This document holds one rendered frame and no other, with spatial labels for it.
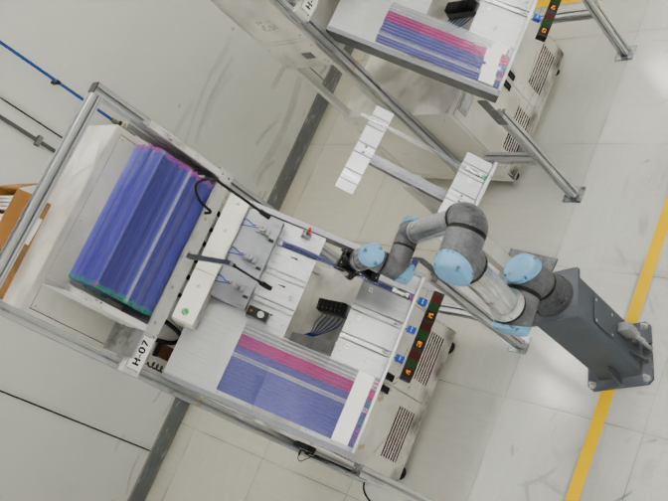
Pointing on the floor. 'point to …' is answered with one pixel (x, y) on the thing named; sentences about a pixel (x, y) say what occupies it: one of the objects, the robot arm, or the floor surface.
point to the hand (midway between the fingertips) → (347, 270)
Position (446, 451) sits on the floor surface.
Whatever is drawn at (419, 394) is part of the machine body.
